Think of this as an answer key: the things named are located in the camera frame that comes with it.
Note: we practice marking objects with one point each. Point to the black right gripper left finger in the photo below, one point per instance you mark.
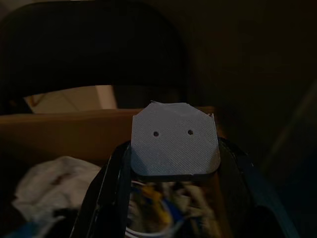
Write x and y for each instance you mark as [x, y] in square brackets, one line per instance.
[106, 193]

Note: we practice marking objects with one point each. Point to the black chair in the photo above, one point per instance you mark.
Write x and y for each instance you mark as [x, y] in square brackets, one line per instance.
[86, 49]

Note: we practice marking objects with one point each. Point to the brown cardboard box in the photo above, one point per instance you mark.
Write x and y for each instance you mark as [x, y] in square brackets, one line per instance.
[62, 134]

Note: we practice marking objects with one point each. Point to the crumpled white paper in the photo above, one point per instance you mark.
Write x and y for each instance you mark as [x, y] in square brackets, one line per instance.
[54, 183]

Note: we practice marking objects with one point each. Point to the printed plate with two holes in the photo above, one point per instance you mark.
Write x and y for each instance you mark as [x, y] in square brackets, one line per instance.
[173, 148]

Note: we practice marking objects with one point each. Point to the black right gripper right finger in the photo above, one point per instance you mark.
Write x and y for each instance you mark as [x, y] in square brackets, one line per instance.
[242, 198]

